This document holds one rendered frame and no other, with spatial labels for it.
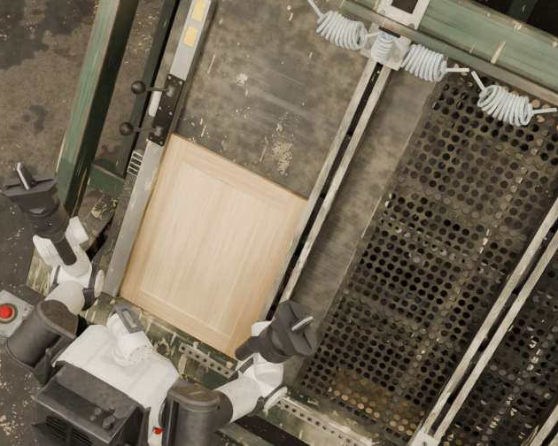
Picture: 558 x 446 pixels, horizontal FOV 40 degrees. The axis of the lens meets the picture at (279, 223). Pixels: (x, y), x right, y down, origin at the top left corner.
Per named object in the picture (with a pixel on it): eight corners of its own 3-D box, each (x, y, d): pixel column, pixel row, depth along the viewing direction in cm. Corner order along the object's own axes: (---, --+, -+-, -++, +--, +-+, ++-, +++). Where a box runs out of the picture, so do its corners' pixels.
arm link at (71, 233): (66, 195, 185) (81, 224, 194) (25, 214, 183) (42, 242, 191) (81, 225, 178) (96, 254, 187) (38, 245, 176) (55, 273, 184)
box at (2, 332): (-8, 341, 239) (-24, 320, 224) (16, 310, 245) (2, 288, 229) (23, 358, 237) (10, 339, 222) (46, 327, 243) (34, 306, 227)
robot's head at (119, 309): (118, 355, 173) (125, 333, 169) (101, 328, 178) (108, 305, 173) (142, 349, 177) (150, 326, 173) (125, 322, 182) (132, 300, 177)
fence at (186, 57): (108, 285, 237) (101, 290, 234) (200, -7, 197) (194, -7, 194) (121, 293, 236) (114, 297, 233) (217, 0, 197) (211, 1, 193)
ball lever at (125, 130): (157, 133, 211) (114, 131, 202) (160, 121, 210) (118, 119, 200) (163, 140, 209) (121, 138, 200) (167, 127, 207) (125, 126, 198)
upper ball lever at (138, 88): (169, 94, 206) (127, 90, 197) (173, 81, 205) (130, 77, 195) (176, 100, 204) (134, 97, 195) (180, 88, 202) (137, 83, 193)
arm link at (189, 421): (229, 442, 184) (197, 460, 172) (198, 430, 188) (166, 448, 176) (236, 396, 182) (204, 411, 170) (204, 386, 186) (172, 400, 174)
